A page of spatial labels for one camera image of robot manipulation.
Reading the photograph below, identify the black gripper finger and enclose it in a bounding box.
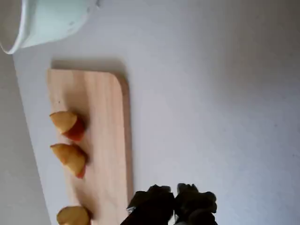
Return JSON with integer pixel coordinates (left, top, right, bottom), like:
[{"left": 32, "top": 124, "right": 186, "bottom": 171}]
[
  {"left": 174, "top": 183, "right": 218, "bottom": 225},
  {"left": 120, "top": 184, "right": 175, "bottom": 225}
]

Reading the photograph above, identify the broad apple slice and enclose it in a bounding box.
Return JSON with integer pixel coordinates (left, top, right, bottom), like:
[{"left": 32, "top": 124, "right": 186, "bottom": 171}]
[{"left": 56, "top": 205, "right": 92, "bottom": 225}]

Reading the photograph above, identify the wooden cutting board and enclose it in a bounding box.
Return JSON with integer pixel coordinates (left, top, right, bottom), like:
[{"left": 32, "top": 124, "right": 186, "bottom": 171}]
[{"left": 46, "top": 68, "right": 134, "bottom": 225}]

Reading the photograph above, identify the narrow apple slice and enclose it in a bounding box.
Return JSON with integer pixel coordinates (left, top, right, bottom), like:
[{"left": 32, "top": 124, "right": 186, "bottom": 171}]
[{"left": 50, "top": 143, "right": 87, "bottom": 179}]

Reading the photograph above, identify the apple slice with red skin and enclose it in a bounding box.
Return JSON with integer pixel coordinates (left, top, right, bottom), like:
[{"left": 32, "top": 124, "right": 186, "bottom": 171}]
[{"left": 49, "top": 111, "right": 86, "bottom": 143}]

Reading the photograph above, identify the white ceramic bowl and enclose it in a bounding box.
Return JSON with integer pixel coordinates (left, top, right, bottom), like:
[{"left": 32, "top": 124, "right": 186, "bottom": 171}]
[{"left": 0, "top": 0, "right": 100, "bottom": 55}]

